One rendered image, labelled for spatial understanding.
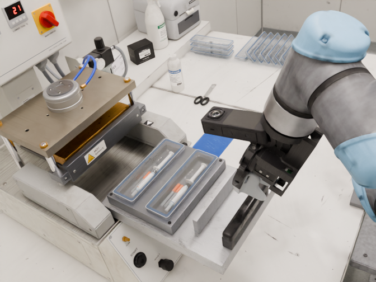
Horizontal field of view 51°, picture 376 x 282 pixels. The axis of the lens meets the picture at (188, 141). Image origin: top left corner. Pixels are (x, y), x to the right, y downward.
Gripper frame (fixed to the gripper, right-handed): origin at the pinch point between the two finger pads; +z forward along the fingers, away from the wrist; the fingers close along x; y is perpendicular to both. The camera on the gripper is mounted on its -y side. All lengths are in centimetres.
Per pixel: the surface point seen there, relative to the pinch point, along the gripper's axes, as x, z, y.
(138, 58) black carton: 59, 49, -66
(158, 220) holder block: -10.0, 9.6, -8.9
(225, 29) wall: 175, 102, -78
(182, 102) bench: 50, 46, -38
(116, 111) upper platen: 6.9, 11.8, -33.5
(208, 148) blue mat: 33, 39, -18
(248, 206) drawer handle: -0.1, 3.5, 3.5
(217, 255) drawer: -9.7, 7.6, 3.8
